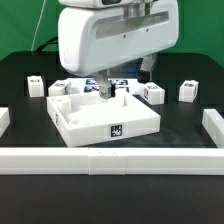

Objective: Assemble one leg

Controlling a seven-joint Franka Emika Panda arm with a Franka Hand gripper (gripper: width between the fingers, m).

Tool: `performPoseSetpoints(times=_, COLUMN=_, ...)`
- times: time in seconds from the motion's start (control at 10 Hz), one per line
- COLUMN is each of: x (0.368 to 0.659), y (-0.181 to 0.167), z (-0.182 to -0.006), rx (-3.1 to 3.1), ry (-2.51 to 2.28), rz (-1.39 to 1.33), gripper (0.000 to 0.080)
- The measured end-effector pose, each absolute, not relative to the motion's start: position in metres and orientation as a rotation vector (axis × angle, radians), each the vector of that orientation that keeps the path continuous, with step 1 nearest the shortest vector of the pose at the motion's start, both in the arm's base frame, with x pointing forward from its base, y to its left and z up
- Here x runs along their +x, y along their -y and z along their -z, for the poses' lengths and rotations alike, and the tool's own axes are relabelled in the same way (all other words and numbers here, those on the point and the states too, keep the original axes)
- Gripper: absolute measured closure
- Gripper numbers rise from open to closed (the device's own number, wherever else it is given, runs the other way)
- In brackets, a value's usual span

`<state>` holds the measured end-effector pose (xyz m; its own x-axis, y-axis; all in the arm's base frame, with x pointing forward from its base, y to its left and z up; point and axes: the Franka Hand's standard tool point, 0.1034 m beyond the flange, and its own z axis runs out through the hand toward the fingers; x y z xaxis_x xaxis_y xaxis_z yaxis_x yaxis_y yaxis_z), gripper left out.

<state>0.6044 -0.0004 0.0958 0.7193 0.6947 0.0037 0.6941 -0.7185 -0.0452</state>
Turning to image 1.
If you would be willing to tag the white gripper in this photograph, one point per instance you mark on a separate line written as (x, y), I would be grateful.
(95, 35)

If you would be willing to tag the white square tabletop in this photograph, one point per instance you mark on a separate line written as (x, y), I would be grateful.
(86, 118)

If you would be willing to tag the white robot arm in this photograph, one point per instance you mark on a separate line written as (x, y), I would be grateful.
(97, 35)

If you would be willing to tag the AprilTag marker sheet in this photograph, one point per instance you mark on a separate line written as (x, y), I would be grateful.
(84, 85)

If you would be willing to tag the white right fence bar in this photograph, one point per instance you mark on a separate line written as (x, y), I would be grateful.
(213, 123)

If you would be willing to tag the white fence bar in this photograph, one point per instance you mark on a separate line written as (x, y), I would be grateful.
(213, 123)
(111, 161)
(4, 119)

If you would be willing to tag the white front fence bar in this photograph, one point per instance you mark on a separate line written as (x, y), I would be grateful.
(111, 161)

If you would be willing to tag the white left fence bar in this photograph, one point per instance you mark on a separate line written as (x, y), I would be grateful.
(4, 119)

